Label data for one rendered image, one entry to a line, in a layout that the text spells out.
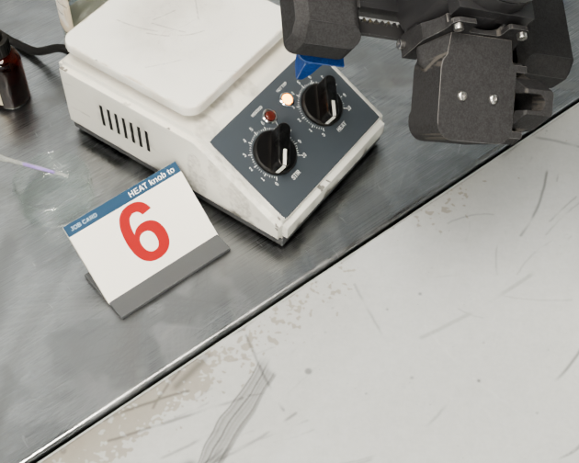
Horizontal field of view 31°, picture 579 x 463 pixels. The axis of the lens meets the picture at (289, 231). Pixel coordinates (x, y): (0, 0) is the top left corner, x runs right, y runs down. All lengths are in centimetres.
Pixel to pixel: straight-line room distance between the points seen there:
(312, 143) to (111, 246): 15
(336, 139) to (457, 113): 19
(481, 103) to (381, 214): 19
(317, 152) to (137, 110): 13
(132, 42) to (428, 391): 31
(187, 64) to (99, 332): 19
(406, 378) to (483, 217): 14
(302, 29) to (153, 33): 20
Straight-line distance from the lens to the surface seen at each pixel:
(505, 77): 58
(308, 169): 71
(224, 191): 71
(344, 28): 57
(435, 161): 77
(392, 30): 60
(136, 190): 70
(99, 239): 69
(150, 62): 72
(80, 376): 67
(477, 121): 57
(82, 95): 76
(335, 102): 72
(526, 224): 75
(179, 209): 71
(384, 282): 70
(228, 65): 71
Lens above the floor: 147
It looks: 52 degrees down
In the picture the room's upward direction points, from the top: straight up
